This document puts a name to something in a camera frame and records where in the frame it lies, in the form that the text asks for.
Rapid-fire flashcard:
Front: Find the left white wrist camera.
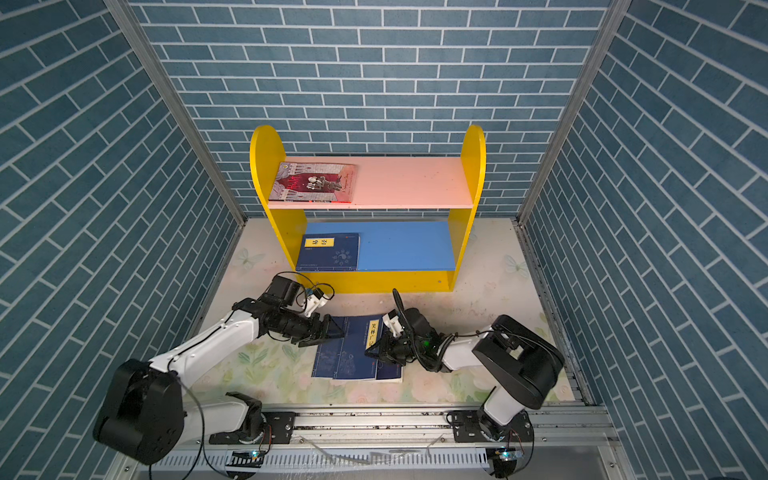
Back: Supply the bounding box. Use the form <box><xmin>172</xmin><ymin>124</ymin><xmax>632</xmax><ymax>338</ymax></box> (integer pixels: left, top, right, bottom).
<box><xmin>303</xmin><ymin>286</ymin><xmax>335</xmax><ymax>318</ymax></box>

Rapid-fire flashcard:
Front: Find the aluminium corner post right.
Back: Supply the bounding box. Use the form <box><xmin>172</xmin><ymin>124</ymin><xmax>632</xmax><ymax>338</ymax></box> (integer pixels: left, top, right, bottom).
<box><xmin>517</xmin><ymin>0</ymin><xmax>631</xmax><ymax>226</ymax></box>

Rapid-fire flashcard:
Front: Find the black corrugated cable right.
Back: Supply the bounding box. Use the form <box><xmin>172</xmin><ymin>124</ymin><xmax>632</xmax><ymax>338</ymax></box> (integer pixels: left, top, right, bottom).
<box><xmin>391</xmin><ymin>287</ymin><xmax>457</xmax><ymax>373</ymax></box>

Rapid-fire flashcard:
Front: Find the yellow wooden bookshelf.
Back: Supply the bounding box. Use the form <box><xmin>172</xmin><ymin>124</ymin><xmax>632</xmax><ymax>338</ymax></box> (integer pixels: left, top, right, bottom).
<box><xmin>250</xmin><ymin>125</ymin><xmax>487</xmax><ymax>293</ymax></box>

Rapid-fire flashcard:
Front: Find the blue book yellow label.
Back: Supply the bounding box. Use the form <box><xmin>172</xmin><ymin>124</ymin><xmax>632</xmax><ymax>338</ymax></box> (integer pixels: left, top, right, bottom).
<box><xmin>296</xmin><ymin>233</ymin><xmax>360</xmax><ymax>272</ymax></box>

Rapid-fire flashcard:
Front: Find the illustrated red grey book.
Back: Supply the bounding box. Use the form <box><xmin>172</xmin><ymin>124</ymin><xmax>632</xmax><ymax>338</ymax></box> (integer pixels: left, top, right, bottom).
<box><xmin>269</xmin><ymin>162</ymin><xmax>357</xmax><ymax>203</ymax></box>

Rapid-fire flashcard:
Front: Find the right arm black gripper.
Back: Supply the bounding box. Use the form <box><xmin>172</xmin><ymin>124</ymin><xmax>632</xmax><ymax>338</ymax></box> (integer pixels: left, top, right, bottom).
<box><xmin>363</xmin><ymin>330</ymin><xmax>425</xmax><ymax>368</ymax></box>

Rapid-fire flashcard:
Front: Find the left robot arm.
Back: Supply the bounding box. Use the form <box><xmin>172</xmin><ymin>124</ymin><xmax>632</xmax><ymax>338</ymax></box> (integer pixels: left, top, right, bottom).
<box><xmin>93</xmin><ymin>272</ymin><xmax>343</xmax><ymax>466</ymax></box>

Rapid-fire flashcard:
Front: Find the blue book underneath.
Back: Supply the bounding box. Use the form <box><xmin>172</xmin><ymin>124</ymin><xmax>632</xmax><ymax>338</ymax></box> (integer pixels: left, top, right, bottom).
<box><xmin>375</xmin><ymin>361</ymin><xmax>402</xmax><ymax>383</ymax></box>

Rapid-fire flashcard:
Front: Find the aluminium front rail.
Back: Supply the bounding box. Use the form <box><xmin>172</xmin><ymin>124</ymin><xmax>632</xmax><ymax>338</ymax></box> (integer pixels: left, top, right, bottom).
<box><xmin>136</xmin><ymin>404</ymin><xmax>628</xmax><ymax>479</ymax></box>

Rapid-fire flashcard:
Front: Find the aluminium corner post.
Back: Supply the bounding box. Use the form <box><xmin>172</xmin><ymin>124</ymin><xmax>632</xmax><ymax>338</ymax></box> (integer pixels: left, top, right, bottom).
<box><xmin>517</xmin><ymin>0</ymin><xmax>631</xmax><ymax>226</ymax></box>
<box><xmin>104</xmin><ymin>0</ymin><xmax>247</xmax><ymax>228</ymax></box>

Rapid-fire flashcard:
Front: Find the floral table mat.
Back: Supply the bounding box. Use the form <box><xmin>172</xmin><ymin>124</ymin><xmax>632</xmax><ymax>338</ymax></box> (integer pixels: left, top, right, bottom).
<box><xmin>193</xmin><ymin>218</ymin><xmax>553</xmax><ymax>405</ymax></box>

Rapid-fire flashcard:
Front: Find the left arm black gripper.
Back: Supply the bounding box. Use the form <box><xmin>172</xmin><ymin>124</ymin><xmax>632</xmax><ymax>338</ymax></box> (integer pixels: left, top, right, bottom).
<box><xmin>278</xmin><ymin>310</ymin><xmax>347</xmax><ymax>346</ymax></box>

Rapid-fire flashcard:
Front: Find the aluminium corner post left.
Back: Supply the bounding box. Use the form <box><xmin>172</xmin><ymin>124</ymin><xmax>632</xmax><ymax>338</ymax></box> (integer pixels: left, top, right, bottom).
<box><xmin>104</xmin><ymin>0</ymin><xmax>247</xmax><ymax>228</ymax></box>

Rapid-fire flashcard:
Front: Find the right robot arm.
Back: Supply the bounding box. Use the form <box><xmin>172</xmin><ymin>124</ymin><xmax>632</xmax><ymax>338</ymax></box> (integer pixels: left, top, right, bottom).
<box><xmin>365</xmin><ymin>308</ymin><xmax>565</xmax><ymax>441</ymax></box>

